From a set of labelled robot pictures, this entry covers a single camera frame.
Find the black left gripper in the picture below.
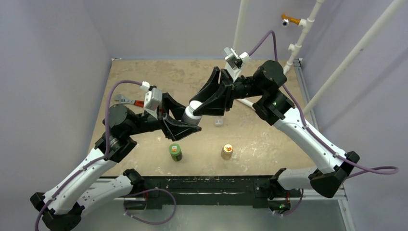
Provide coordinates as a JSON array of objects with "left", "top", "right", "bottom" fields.
[{"left": 125, "top": 95, "right": 201, "bottom": 141}]

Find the white PVC pipe frame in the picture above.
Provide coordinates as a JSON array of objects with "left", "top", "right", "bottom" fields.
[{"left": 240, "top": 0, "right": 408, "bottom": 118}]

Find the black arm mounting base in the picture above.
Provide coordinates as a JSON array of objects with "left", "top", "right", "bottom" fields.
[{"left": 125, "top": 175, "right": 301, "bottom": 211}]

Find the white capped dark pill bottle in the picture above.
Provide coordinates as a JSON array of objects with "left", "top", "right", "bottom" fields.
[{"left": 181, "top": 100, "right": 202, "bottom": 126}]

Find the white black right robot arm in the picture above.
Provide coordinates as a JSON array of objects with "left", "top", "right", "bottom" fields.
[{"left": 192, "top": 60, "right": 359, "bottom": 198}]

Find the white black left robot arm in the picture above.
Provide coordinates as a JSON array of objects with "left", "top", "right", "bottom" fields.
[{"left": 30, "top": 93, "right": 201, "bottom": 231}]

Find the aluminium extrusion frame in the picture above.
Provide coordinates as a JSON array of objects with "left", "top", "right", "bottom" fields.
[{"left": 59, "top": 58, "right": 356, "bottom": 231}]

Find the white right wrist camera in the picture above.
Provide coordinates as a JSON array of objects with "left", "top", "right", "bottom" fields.
[{"left": 223, "top": 47, "right": 251, "bottom": 82}]

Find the red handled adjustable wrench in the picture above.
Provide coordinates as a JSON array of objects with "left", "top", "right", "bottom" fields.
[{"left": 114, "top": 94, "right": 144, "bottom": 108}]

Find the green pill bottle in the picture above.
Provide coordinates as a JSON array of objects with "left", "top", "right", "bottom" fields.
[{"left": 169, "top": 143, "right": 183, "bottom": 162}]

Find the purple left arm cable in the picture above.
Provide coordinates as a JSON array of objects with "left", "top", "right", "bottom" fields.
[{"left": 34, "top": 79, "right": 177, "bottom": 231}]

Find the amber pill bottle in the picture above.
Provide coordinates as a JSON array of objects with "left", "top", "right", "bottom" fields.
[{"left": 221, "top": 144, "right": 233, "bottom": 160}]

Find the clear plastic pill organizer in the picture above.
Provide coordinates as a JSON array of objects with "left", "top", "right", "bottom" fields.
[{"left": 214, "top": 116, "right": 224, "bottom": 127}]

